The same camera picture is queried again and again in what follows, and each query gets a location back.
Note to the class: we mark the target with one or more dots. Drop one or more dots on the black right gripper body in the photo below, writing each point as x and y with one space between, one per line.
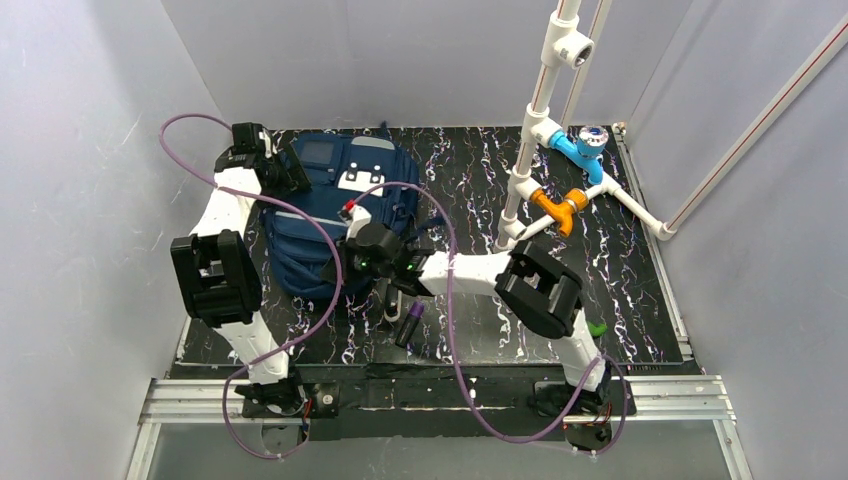
361 240

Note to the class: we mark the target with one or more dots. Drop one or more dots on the white pole with red stripe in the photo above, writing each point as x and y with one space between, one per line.
799 81

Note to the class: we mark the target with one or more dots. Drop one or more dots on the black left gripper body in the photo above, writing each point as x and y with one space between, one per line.
291 175

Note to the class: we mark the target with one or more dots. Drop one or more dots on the thin white rear pole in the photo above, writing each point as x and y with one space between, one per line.
595 31

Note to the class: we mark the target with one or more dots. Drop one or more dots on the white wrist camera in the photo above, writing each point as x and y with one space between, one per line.
268 147
354 216

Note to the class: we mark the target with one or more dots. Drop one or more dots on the orange plastic tap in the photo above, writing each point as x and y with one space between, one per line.
563 212

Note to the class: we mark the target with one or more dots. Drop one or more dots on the green white plastic tap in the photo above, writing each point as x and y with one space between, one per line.
597 330

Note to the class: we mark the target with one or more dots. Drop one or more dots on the white PVC pipe frame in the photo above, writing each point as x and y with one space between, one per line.
564 46

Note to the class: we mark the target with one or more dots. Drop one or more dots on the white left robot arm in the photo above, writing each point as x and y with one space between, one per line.
217 278

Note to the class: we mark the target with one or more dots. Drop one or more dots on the blue plastic tap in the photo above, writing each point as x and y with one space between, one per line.
585 151

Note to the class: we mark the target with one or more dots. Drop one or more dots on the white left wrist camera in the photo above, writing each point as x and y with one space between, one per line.
268 147

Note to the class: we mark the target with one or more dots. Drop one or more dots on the navy blue student backpack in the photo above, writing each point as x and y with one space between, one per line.
340 167

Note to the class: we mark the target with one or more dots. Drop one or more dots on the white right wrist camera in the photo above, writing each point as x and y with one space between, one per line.
354 216

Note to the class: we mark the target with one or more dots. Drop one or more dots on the purple black marker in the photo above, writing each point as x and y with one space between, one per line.
409 324

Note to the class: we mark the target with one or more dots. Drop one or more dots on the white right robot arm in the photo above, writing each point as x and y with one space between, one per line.
544 294

